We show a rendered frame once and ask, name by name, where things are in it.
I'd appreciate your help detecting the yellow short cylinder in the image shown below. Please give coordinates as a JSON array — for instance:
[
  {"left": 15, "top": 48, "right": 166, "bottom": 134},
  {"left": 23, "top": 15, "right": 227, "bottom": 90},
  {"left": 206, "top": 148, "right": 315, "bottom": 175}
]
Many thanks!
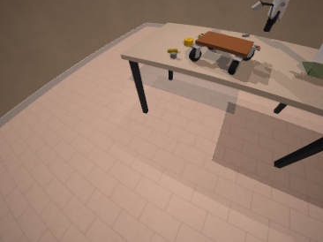
[{"left": 184, "top": 38, "right": 193, "bottom": 47}]

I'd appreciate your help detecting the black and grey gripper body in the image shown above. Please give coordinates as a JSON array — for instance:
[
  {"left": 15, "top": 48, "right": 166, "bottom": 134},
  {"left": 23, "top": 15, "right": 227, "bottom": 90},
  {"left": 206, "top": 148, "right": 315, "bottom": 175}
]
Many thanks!
[{"left": 267, "top": 0, "right": 289, "bottom": 20}]

